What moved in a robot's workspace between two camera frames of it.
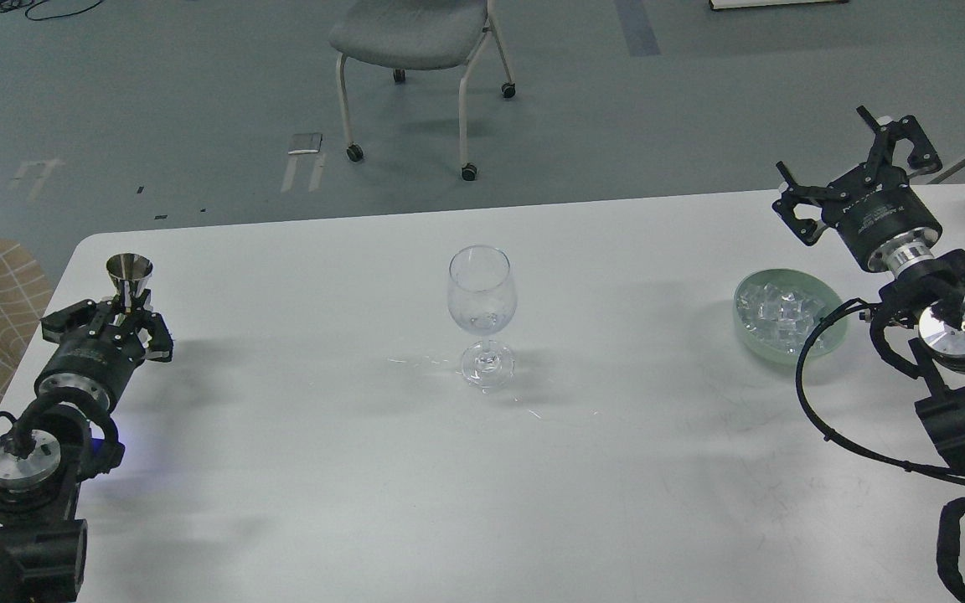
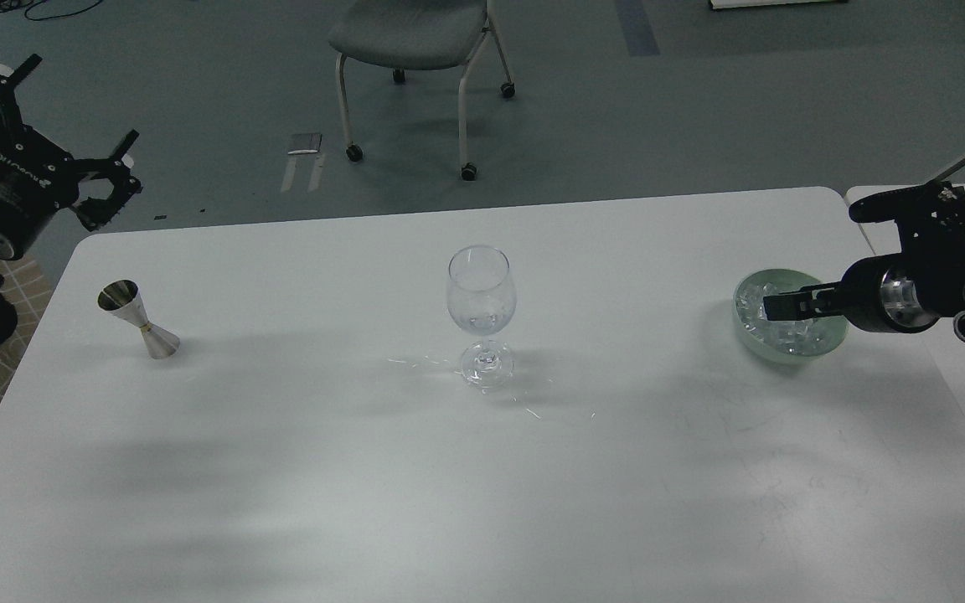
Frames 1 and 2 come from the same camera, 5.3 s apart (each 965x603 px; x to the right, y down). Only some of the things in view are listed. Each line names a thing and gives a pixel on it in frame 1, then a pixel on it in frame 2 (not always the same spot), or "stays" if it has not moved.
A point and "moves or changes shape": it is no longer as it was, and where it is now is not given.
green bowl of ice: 776,310 stays
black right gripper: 882,219 to 891,293
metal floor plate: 306,143 stays
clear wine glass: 482,297 stays
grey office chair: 410,35 stays
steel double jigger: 132,270 moves or changes shape
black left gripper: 98,346 to 6,179
